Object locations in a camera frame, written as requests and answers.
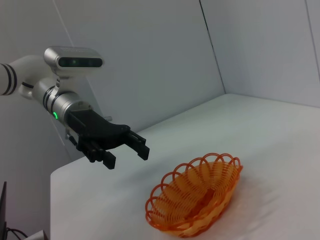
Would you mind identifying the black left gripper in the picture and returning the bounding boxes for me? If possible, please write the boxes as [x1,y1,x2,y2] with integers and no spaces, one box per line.
[66,108,151,171]

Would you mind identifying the orange woven plastic basket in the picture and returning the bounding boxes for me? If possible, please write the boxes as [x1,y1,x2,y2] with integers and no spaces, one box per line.
[144,151,244,238]

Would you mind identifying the white box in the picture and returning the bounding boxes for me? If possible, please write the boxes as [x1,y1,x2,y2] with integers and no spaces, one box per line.
[24,229,49,240]

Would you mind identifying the black monitor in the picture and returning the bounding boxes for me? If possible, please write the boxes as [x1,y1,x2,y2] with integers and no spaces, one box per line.
[0,181,8,240]

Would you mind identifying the left gripper cable with plug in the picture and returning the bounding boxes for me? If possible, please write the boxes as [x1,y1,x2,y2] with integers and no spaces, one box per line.
[65,128,77,147]

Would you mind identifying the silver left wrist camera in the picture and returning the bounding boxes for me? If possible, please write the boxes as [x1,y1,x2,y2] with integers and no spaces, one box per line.
[43,46,104,81]

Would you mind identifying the thin black cables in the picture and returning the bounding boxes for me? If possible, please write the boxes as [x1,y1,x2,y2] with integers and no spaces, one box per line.
[4,226,29,240]

